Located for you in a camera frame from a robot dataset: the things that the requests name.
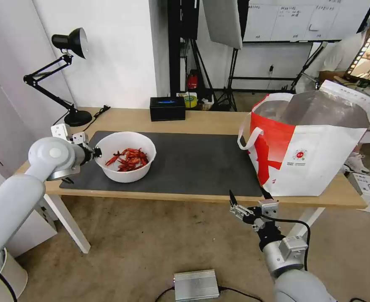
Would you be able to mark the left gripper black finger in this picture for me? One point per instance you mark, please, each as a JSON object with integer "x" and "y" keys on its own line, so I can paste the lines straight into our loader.
{"x": 98, "y": 152}

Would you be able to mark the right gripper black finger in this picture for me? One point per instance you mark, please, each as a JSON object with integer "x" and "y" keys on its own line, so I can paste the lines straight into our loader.
{"x": 241, "y": 212}
{"x": 267, "y": 194}

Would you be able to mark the white plastic bowl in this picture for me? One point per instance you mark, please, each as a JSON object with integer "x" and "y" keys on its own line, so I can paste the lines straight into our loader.
{"x": 131, "y": 138}

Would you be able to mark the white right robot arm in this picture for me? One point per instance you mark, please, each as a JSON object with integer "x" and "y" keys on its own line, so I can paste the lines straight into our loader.
{"x": 287, "y": 259}

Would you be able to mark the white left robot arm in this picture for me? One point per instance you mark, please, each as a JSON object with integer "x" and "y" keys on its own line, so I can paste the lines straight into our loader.
{"x": 15, "y": 195}

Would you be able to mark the white and red takeout bag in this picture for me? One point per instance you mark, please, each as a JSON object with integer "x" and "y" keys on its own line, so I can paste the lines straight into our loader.
{"x": 304, "y": 157}

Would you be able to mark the red crayfish shell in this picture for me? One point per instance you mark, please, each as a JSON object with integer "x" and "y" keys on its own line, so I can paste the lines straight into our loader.
{"x": 131, "y": 153}
{"x": 144, "y": 159}
{"x": 111, "y": 159}
{"x": 125, "y": 166}

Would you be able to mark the black table mat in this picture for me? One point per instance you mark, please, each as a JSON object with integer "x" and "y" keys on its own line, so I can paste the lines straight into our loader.
{"x": 191, "y": 163}

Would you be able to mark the black tissue box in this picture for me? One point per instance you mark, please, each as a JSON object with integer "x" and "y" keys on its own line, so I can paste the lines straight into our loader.
{"x": 167, "y": 108}

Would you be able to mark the silver power supply box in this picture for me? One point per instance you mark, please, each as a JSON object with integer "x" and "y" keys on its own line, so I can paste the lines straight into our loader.
{"x": 196, "y": 284}

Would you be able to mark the wooden table with white legs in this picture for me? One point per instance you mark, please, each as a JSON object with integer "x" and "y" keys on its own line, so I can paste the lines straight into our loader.
{"x": 204, "y": 124}

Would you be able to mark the person's foot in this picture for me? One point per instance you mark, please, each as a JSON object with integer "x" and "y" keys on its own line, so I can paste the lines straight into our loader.
{"x": 359, "y": 162}

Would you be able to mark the yellow green tape roll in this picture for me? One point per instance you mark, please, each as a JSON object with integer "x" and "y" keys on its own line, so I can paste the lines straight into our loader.
{"x": 190, "y": 100}

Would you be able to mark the black tripod stand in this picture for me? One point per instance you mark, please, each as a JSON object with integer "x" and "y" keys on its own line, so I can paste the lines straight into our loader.
{"x": 226, "y": 94}

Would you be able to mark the black desk lamp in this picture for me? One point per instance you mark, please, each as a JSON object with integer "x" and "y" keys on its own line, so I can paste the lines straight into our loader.
{"x": 68, "y": 39}

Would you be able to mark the red fire extinguisher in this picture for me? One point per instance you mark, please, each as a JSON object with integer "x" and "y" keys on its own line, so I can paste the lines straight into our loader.
{"x": 193, "y": 80}

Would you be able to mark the black metal rack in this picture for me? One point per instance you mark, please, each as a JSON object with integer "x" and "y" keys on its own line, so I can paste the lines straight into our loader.
{"x": 175, "y": 47}

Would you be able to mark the black whiteboard stand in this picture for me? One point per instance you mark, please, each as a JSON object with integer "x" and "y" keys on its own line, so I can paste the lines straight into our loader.
{"x": 307, "y": 61}

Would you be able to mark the white round bin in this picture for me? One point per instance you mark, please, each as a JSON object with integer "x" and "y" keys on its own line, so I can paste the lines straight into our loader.
{"x": 7, "y": 280}

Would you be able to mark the person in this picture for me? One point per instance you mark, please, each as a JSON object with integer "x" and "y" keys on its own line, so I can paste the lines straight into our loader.
{"x": 339, "y": 53}

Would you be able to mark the white whiteboard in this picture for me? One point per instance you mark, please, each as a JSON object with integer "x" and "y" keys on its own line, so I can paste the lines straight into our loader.
{"x": 298, "y": 22}

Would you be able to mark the grey photo reflector panel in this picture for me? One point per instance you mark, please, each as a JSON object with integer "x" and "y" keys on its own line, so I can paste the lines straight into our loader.
{"x": 222, "y": 22}

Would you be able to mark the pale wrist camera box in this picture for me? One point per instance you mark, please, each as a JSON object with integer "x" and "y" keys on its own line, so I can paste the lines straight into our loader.
{"x": 79, "y": 138}
{"x": 268, "y": 207}

